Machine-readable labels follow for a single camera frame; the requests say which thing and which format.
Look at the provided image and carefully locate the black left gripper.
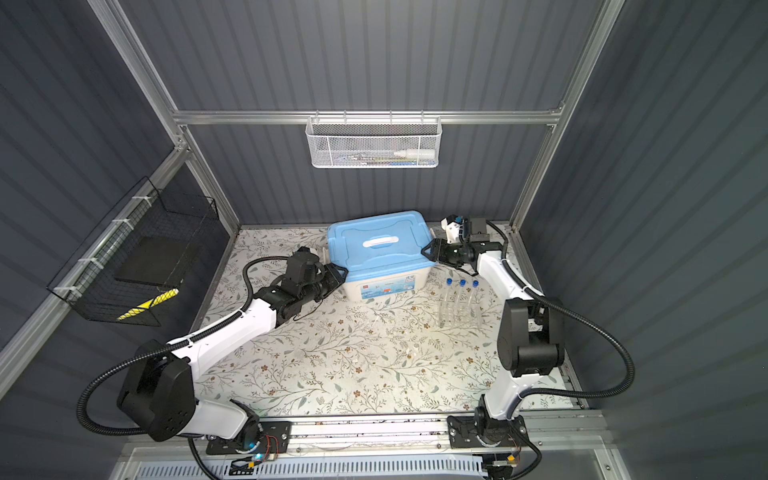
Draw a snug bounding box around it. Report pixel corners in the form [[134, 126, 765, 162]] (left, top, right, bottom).
[[299, 261, 347, 307]]

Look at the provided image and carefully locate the blue capped test tube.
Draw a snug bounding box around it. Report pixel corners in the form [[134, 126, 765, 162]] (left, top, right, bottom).
[[467, 280, 481, 320], [454, 279, 467, 320], [439, 277, 453, 323]]

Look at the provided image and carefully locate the white plastic storage bin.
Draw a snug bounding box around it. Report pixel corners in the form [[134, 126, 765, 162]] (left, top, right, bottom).
[[329, 236, 435, 302]]

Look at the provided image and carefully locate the blue plastic bin lid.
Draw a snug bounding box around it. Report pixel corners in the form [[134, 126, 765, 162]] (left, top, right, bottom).
[[327, 211, 435, 283]]

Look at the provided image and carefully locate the clear test tube rack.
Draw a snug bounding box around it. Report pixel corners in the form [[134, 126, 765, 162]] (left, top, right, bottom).
[[437, 286, 482, 328]]

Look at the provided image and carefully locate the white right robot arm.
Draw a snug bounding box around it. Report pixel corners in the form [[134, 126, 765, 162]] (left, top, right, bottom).
[[422, 215, 565, 446]]

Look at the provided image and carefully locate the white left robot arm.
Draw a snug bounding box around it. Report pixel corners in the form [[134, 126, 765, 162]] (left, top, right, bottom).
[[117, 247, 348, 452]]

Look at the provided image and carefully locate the white bottle in basket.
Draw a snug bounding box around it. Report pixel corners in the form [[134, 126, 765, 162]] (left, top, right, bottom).
[[393, 149, 437, 162]]

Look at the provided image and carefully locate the black pad in basket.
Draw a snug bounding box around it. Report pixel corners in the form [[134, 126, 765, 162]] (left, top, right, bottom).
[[114, 237, 198, 288]]

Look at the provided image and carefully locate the white wire mesh basket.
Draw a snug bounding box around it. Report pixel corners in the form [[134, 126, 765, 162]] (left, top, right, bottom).
[[305, 119, 443, 169]]

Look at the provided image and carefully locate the black wire mesh basket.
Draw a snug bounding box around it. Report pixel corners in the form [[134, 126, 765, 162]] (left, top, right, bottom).
[[47, 182, 227, 328]]

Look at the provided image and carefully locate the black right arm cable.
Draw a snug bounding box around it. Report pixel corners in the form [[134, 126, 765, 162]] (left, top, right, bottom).
[[485, 219, 636, 400]]

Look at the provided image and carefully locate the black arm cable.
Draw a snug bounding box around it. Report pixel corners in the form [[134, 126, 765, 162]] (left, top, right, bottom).
[[76, 255, 292, 437], [485, 219, 636, 400]]

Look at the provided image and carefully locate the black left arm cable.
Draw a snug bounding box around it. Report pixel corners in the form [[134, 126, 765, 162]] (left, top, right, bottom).
[[76, 255, 292, 437]]

